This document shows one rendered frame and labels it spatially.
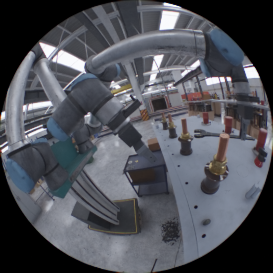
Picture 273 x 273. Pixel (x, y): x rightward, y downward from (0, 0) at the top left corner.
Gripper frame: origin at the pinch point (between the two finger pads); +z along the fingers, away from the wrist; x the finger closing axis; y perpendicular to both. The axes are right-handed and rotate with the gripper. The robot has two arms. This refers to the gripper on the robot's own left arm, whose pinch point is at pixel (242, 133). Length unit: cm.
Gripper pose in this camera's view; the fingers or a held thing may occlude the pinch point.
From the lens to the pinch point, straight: 48.7
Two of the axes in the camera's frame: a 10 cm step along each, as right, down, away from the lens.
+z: 2.9, 9.1, 3.0
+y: -5.8, -0.8, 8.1
